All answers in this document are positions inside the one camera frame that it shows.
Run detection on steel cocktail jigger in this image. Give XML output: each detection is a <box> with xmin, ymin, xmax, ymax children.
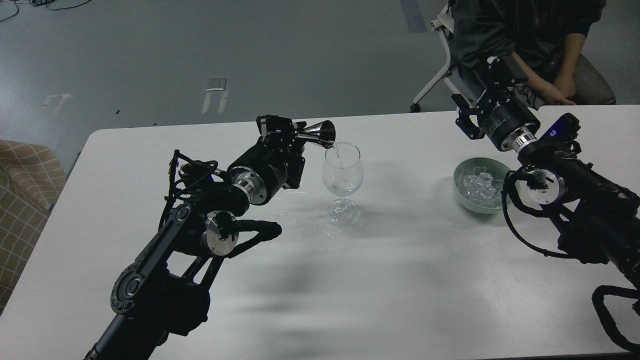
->
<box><xmin>298</xmin><ymin>120</ymin><xmax>336</xmax><ymax>149</ymax></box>

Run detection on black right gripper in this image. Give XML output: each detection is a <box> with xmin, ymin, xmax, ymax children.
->
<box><xmin>451</xmin><ymin>55</ymin><xmax>541</xmax><ymax>153</ymax></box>

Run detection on clear ice cubes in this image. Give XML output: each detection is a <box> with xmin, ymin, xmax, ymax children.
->
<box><xmin>456</xmin><ymin>167</ymin><xmax>504</xmax><ymax>208</ymax></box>

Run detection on seated person in grey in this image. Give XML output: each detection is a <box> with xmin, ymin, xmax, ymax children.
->
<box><xmin>447</xmin><ymin>0</ymin><xmax>617</xmax><ymax>109</ymax></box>

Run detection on beige checkered cloth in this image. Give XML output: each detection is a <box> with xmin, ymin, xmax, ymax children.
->
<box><xmin>0</xmin><ymin>139</ymin><xmax>67</xmax><ymax>312</ymax></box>

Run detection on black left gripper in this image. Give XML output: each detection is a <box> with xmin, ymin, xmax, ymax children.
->
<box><xmin>227</xmin><ymin>115</ymin><xmax>307</xmax><ymax>206</ymax></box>

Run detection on clear wine glass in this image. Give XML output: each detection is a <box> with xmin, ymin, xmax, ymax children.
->
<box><xmin>322</xmin><ymin>141</ymin><xmax>364</xmax><ymax>227</ymax></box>

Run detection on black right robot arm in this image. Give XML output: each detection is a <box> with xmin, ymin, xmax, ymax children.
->
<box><xmin>452</xmin><ymin>55</ymin><xmax>640</xmax><ymax>354</ymax></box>

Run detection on black floor cables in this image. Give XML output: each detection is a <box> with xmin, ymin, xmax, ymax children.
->
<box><xmin>0</xmin><ymin>0</ymin><xmax>91</xmax><ymax>22</ymax></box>

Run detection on green bowl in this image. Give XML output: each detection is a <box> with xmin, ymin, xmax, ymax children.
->
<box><xmin>452</xmin><ymin>157</ymin><xmax>510</xmax><ymax>215</ymax></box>

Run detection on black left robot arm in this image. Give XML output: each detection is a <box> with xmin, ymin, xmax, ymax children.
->
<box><xmin>85</xmin><ymin>115</ymin><xmax>323</xmax><ymax>360</ymax></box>

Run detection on white office chair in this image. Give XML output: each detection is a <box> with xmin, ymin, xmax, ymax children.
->
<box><xmin>409</xmin><ymin>0</ymin><xmax>478</xmax><ymax>113</ymax></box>

